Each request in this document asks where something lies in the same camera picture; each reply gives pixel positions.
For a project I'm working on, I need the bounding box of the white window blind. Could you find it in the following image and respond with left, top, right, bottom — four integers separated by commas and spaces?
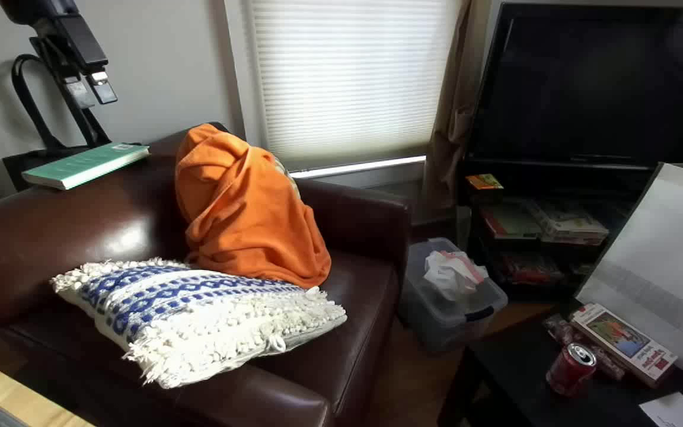
244, 0, 465, 162

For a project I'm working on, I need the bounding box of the red soda can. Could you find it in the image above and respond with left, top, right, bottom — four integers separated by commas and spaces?
544, 341, 600, 399

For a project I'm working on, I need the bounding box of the yellow sticky note pad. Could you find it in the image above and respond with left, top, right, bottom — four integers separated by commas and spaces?
465, 170, 507, 194

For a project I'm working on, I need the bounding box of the black flat screen television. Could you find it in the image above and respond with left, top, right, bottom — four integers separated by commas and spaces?
467, 3, 683, 173

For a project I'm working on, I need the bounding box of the blue white fringed pillow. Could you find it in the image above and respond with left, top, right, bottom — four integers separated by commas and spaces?
50, 256, 351, 391

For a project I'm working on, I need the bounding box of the white red game box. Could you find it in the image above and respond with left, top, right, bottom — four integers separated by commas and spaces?
569, 302, 680, 386

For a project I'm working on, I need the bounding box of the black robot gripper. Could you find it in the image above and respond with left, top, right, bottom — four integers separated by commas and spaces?
0, 0, 122, 112

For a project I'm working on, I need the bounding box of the brown leather sofa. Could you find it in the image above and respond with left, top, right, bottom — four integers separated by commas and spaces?
0, 120, 416, 427

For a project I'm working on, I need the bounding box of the pale book stack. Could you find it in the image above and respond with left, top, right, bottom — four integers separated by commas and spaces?
535, 206, 612, 247

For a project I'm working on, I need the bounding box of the dark red shelf item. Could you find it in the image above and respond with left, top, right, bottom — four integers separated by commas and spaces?
498, 250, 569, 286

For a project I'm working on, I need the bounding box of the black television stand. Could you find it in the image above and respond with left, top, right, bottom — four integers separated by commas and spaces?
455, 157, 660, 304

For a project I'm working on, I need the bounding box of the crumpled white plastic bag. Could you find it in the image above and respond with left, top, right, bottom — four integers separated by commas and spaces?
423, 250, 492, 304

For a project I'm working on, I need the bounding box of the orange towel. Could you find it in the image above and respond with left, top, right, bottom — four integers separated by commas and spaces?
173, 120, 334, 292

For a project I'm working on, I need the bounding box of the beige curtain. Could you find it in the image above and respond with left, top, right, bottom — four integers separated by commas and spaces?
423, 0, 503, 211

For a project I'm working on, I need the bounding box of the white window sill strip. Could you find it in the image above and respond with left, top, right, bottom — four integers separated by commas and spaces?
288, 152, 430, 182

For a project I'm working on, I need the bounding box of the reddish book stack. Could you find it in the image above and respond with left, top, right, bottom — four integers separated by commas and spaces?
480, 199, 545, 241

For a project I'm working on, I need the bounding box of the white paper sheet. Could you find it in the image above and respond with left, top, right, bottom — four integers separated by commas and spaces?
639, 390, 683, 427

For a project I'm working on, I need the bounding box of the large white paper bag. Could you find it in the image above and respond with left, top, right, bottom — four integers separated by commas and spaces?
576, 150, 683, 396

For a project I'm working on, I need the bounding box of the grey plastic storage bin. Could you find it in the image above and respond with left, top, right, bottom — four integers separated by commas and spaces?
399, 234, 512, 354

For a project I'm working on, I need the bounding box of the black coffee table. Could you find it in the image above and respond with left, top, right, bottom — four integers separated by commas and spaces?
439, 318, 683, 427

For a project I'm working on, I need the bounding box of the green hardcover book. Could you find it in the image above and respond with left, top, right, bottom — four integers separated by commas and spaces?
20, 141, 152, 193

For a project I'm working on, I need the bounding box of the light wooden table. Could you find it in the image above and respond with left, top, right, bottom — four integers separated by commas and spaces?
0, 348, 95, 427

